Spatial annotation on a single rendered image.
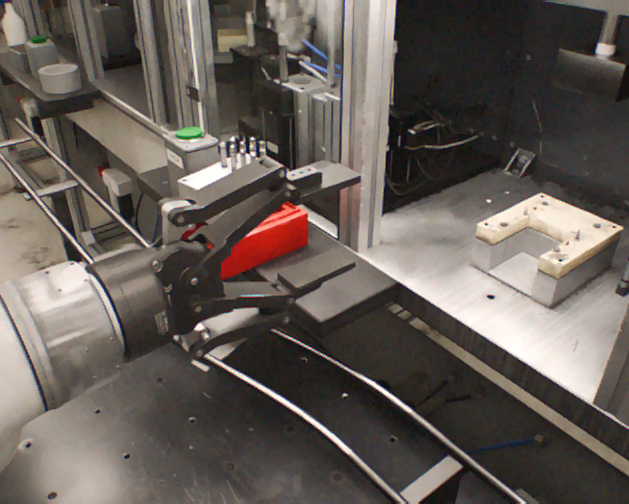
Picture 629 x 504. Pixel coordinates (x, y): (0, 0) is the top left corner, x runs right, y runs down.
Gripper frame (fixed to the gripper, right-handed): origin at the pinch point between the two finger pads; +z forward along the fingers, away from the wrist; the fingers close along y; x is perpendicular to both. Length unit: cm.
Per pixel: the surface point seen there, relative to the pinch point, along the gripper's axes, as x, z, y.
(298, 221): 25.0, 15.6, -16.6
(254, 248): 25.0, 8.0, -18.1
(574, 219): -1.2, 43.7, -14.4
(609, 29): -0.3, 41.5, 11.1
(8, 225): 237, 8, -113
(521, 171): 19, 62, -20
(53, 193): 89, -2, -33
